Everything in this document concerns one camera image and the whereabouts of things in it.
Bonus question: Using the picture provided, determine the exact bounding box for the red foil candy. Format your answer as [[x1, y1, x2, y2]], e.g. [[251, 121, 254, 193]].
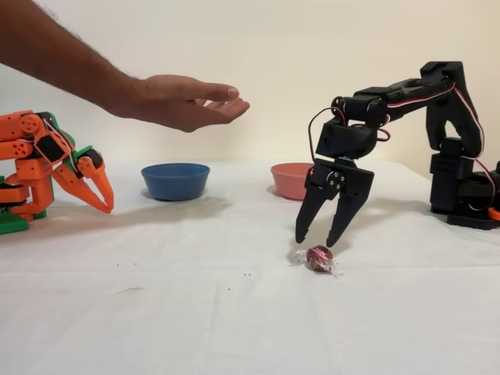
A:
[[289, 244, 344, 279]]

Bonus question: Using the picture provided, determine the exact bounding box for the person's bare forearm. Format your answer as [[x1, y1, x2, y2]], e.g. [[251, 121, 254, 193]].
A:
[[0, 0, 141, 120]]

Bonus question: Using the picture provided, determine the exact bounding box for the green arm base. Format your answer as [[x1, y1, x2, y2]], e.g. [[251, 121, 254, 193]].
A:
[[0, 175, 30, 236]]

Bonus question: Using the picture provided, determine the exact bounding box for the person's bare hand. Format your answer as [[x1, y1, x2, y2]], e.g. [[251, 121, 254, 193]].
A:
[[132, 74, 252, 134]]

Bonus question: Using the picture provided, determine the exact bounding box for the pink plastic bowl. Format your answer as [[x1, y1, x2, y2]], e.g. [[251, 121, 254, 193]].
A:
[[270, 162, 316, 202]]

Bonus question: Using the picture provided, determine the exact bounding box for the blue plastic bowl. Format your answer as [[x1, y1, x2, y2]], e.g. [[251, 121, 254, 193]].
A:
[[141, 162, 211, 202]]

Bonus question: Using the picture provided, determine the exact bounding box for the white tablecloth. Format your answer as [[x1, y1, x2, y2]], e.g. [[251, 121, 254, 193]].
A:
[[0, 159, 500, 375]]

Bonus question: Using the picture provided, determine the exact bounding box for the orange arm servo cable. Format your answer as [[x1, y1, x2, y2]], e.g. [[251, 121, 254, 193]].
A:
[[41, 116, 79, 173]]

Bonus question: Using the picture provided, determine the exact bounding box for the black arm servo cable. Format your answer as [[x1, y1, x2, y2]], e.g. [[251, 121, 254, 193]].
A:
[[308, 105, 341, 159]]

